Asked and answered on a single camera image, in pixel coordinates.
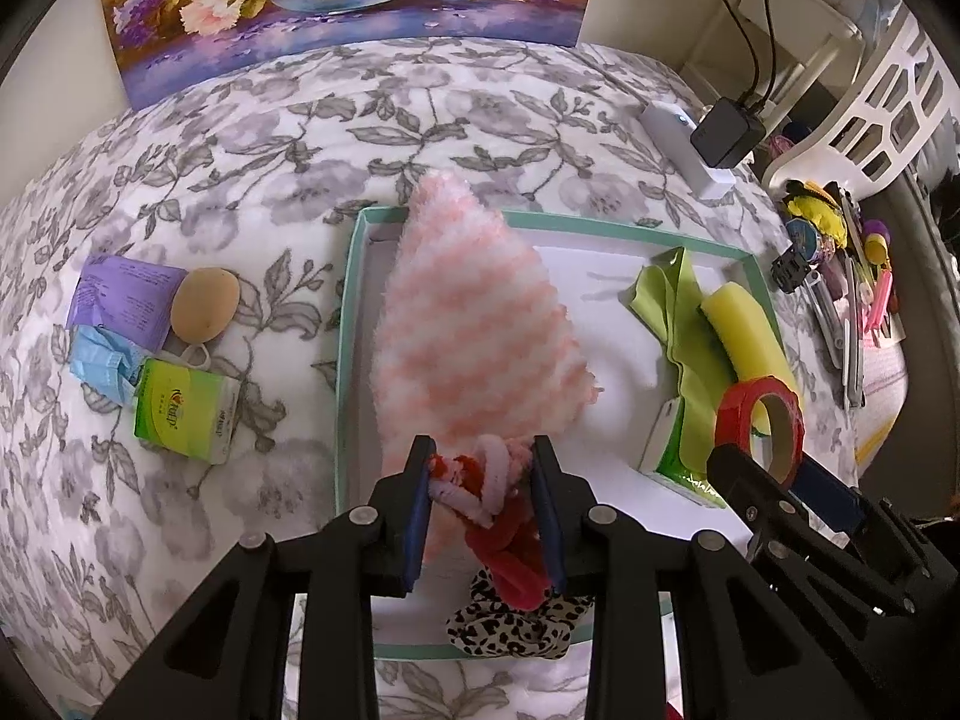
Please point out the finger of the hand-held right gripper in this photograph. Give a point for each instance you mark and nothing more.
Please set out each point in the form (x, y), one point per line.
(757, 495)
(829, 499)

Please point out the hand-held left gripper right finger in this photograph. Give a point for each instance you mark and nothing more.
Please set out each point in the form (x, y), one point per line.
(546, 517)

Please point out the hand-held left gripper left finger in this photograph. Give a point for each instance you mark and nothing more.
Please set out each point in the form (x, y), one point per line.
(418, 525)

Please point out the red white plush toy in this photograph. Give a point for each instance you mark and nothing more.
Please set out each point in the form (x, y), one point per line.
(487, 495)

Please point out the red tape roll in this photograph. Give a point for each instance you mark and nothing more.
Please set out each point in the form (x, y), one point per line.
(739, 405)

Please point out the green microfibre cloth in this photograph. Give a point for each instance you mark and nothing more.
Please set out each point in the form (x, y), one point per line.
(667, 300)

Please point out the pink striped fluffy cloth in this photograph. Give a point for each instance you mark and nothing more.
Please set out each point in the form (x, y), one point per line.
(465, 315)

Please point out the teal shallow box tray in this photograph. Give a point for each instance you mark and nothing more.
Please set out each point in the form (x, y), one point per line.
(600, 251)

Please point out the white green tissue pack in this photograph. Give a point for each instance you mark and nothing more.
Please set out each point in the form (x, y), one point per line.
(660, 435)

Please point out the leopard print scrunchie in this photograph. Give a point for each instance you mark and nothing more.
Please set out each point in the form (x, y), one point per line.
(510, 630)

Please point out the pink quilted mat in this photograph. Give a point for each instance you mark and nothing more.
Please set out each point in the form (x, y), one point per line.
(885, 382)

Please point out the yellow sponge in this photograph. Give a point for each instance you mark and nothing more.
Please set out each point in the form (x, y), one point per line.
(742, 337)

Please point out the grey floral fleece blanket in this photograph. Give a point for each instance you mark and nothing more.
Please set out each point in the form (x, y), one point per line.
(225, 540)

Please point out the black cube adapter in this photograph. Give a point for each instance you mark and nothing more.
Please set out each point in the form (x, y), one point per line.
(791, 270)

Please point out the pile of small stationery items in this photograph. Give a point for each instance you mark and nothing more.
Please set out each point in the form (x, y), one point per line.
(817, 217)

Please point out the beige egg-shaped sponge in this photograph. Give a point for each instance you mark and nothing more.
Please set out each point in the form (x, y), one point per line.
(202, 304)

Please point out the blue face mask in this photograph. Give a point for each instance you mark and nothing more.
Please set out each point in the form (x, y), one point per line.
(101, 364)

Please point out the black charger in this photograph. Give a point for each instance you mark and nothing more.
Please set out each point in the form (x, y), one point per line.
(724, 131)

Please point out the white power strip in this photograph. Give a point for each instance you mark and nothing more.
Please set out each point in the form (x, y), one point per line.
(675, 135)

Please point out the purple packet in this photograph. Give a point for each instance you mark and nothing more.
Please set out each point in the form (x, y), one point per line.
(120, 300)

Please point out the white plastic basket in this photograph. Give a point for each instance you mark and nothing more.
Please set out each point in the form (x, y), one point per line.
(900, 90)

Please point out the white wooden rack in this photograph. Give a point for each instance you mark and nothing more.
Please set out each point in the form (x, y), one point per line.
(810, 7)

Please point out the flower painting canvas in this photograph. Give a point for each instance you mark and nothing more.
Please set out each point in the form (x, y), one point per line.
(337, 15)

